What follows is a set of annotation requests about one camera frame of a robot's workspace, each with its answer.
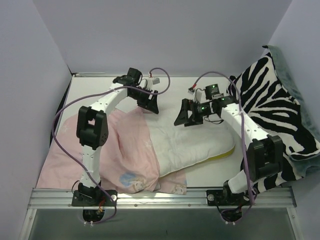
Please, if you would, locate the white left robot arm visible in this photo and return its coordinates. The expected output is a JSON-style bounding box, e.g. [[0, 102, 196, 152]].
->
[[76, 68, 160, 206]]

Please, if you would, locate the zebra print pillow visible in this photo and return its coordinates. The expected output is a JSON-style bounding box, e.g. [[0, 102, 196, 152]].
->
[[226, 50, 320, 193]]

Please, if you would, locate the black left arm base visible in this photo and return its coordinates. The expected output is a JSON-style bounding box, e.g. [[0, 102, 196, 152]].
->
[[71, 190, 118, 207]]

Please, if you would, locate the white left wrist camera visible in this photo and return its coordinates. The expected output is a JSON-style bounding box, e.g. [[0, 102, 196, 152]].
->
[[144, 77, 160, 89]]

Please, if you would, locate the white pillow yellow trim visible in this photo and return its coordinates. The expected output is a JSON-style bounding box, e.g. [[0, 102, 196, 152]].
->
[[143, 107, 235, 178]]

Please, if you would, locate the aluminium front rail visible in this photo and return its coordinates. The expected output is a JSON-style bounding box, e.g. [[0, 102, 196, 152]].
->
[[27, 187, 297, 210]]

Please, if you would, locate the pink pillowcase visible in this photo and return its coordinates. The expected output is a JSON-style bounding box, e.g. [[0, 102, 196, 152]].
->
[[36, 108, 187, 195]]

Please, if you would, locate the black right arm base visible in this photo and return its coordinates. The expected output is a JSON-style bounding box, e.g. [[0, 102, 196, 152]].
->
[[206, 189, 250, 207]]

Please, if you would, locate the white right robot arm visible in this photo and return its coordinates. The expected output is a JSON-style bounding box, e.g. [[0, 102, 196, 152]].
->
[[174, 84, 283, 205]]

